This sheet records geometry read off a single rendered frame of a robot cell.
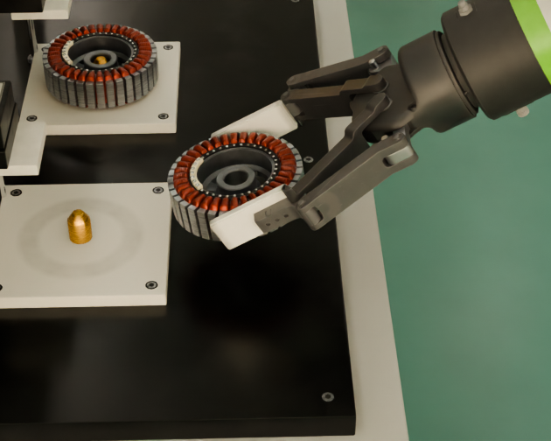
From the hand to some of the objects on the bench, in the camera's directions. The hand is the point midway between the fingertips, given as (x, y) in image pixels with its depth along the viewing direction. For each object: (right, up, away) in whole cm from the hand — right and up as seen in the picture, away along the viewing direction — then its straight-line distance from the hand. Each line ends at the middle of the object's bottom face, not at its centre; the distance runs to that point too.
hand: (238, 180), depth 105 cm
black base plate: (-15, 0, +15) cm, 21 cm away
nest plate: (-14, +10, +23) cm, 29 cm away
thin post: (-22, +13, +27) cm, 38 cm away
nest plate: (-14, -6, +4) cm, 15 cm away
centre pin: (-14, -5, +3) cm, 15 cm away
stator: (-14, +11, +22) cm, 28 cm away
